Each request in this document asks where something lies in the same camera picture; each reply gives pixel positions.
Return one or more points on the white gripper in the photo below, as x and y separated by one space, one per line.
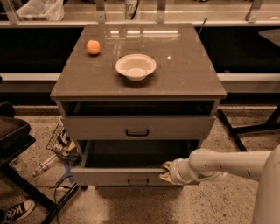
175 171

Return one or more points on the grey drawer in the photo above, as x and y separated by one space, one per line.
128 162
140 127

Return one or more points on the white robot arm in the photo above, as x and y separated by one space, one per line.
261 166

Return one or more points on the grey drawer cabinet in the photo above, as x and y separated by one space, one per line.
183 84

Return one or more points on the white paper bowl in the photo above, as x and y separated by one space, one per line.
135 67

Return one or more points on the black stand base right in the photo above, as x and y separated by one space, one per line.
271 124

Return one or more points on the clear plastic bottle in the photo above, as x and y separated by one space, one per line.
44 166

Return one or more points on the orange fruit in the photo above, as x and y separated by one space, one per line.
93 47

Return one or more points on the black cart on left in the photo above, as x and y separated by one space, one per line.
14 140

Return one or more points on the black white sneaker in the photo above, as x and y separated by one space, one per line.
17 212

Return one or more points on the white plastic bag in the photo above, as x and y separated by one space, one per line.
42 10

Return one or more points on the wire basket with clutter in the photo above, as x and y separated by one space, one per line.
61 144

